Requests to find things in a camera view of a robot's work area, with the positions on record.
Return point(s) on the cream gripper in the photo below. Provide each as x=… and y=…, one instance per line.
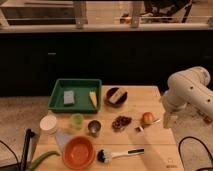
x=169, y=120

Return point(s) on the dark red grape bunch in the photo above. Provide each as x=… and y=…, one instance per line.
x=121, y=122

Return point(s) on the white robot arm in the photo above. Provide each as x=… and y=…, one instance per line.
x=187, y=87

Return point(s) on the tan block in bowl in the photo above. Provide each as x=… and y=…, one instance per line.
x=117, y=95

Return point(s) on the dark brown bowl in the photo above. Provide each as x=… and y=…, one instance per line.
x=120, y=102

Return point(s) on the orange red bowl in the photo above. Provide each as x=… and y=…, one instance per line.
x=78, y=153

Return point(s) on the red yellow apple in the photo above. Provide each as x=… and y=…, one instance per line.
x=147, y=118

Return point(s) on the small dark object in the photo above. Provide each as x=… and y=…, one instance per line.
x=139, y=129

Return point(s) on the small metal cup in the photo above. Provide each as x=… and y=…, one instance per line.
x=94, y=128

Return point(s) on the yellow corn cob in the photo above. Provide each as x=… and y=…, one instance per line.
x=93, y=98

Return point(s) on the green plastic cup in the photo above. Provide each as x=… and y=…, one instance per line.
x=77, y=121

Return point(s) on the green plastic tray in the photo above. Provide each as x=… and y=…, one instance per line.
x=82, y=102

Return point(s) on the grey sponge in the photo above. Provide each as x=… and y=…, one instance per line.
x=68, y=98

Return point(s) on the white round lid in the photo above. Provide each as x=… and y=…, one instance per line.
x=48, y=124

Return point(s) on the green cucumber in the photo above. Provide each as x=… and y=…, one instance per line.
x=41, y=158

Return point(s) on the white handled dish brush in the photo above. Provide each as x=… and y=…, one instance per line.
x=106, y=156

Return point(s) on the black stand post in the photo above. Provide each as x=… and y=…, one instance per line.
x=29, y=135

